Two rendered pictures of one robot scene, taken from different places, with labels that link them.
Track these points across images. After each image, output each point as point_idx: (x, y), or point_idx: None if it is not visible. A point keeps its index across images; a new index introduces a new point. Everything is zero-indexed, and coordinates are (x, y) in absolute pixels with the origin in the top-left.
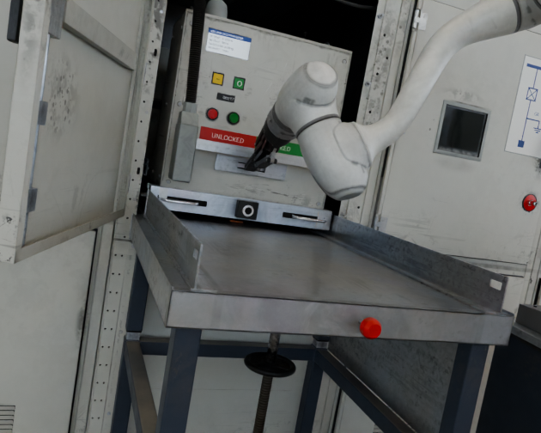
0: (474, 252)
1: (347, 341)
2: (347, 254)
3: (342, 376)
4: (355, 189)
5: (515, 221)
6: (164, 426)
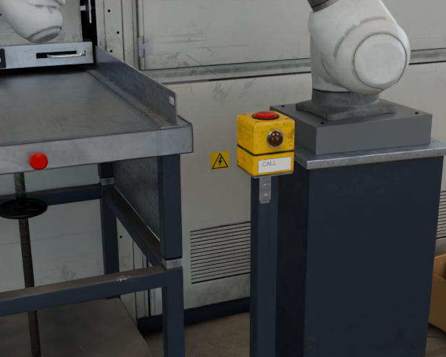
0: (263, 54)
1: (122, 173)
2: (88, 89)
3: (117, 207)
4: (47, 31)
5: (305, 12)
6: None
